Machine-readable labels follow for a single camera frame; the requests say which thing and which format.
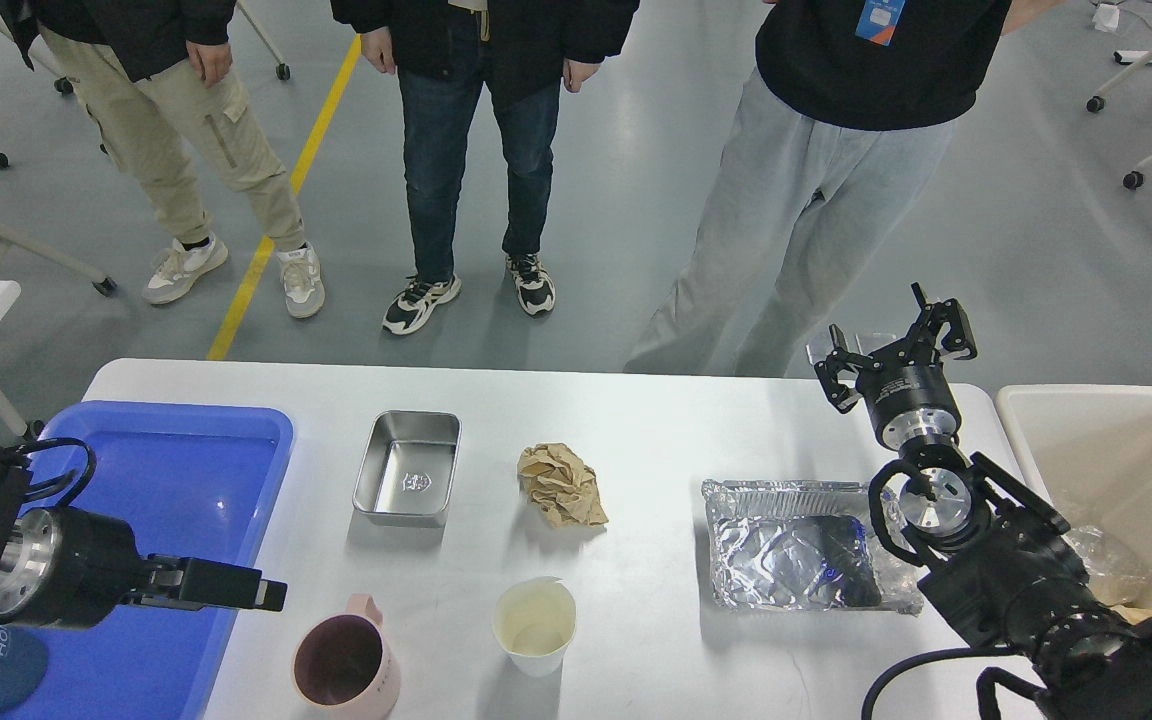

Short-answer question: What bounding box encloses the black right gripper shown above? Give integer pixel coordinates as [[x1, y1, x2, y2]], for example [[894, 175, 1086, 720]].
[[814, 282, 978, 448]]

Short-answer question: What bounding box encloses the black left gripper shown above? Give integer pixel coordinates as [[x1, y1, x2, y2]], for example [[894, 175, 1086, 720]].
[[0, 506, 288, 629]]

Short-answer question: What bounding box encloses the pink plastic mug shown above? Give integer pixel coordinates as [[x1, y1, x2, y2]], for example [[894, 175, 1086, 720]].
[[291, 593, 402, 719]]

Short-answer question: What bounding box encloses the stainless steel rectangular container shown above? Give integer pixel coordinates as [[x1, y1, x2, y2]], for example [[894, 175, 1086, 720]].
[[353, 410, 460, 528]]

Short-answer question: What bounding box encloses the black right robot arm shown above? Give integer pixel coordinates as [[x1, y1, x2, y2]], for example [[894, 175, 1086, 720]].
[[813, 285, 1152, 719]]

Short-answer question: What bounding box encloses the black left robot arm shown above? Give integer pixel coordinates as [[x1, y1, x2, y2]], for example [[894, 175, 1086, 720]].
[[0, 438, 287, 629]]

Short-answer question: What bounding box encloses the blue plastic tray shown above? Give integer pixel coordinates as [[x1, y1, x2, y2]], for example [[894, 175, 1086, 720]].
[[0, 401, 293, 719]]

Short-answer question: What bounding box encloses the person in grey trousers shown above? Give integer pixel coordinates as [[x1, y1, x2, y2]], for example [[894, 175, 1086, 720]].
[[626, 1, 1052, 377]]

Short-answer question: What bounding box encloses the aluminium foil tray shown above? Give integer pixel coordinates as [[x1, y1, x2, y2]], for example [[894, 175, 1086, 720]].
[[700, 479, 924, 615]]

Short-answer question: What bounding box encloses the white plastic bin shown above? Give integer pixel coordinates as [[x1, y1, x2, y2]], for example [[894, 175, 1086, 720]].
[[996, 386, 1152, 609]]

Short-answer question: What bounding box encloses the white paper cup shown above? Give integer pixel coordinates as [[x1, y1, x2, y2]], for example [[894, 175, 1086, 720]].
[[492, 577, 577, 679]]

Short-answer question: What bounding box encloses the crumpled clear plastic in bin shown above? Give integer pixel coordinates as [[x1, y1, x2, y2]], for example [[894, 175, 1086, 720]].
[[1064, 525, 1152, 605]]

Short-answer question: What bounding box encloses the crumpled brown paper ball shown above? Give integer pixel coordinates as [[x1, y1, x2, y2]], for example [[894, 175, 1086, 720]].
[[517, 442, 609, 528]]

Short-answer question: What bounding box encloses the person in khaki trousers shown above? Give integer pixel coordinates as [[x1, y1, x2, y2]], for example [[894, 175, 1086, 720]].
[[0, 1, 326, 319]]

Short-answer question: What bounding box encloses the person in blue jeans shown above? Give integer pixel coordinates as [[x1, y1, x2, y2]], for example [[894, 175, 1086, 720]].
[[329, 0, 641, 336]]

